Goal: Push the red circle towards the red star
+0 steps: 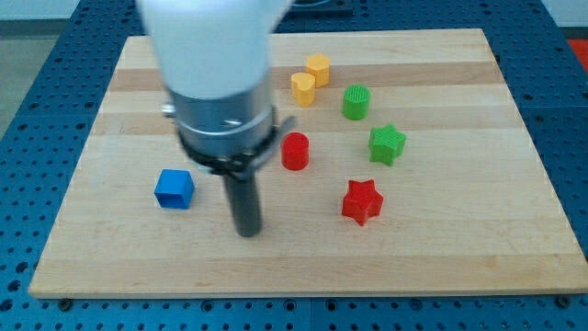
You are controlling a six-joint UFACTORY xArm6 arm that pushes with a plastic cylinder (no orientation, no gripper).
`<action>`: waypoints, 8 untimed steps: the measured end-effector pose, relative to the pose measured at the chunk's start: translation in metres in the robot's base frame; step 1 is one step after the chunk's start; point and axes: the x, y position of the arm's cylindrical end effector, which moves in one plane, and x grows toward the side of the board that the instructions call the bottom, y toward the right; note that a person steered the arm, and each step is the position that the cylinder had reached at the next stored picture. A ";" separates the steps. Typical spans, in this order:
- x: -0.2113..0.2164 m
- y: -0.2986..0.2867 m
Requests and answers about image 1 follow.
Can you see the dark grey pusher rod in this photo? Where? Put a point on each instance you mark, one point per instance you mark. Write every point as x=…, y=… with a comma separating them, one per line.
x=242, y=195

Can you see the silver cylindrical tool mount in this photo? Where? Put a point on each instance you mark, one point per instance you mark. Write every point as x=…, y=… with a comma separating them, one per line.
x=232, y=136

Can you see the red cylinder block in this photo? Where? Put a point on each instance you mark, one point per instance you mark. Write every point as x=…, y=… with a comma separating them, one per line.
x=295, y=151

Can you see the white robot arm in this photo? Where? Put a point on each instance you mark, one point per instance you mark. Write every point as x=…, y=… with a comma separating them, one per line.
x=214, y=60

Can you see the red star block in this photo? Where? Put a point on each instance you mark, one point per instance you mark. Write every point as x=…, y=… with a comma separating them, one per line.
x=362, y=201

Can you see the green star block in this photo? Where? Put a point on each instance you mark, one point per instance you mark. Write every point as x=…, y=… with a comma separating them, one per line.
x=385, y=144

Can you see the blue cube block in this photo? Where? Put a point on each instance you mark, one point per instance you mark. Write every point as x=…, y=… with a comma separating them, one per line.
x=174, y=189

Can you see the yellow heart block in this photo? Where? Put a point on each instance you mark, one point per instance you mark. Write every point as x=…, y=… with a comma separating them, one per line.
x=303, y=88

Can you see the yellow hexagon block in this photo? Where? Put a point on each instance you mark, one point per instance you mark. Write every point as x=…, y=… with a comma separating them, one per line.
x=318, y=65

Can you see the green cylinder block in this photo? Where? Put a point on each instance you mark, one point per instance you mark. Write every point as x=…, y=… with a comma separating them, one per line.
x=356, y=102

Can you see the wooden board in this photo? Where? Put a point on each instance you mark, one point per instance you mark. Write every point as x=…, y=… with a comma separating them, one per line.
x=468, y=207

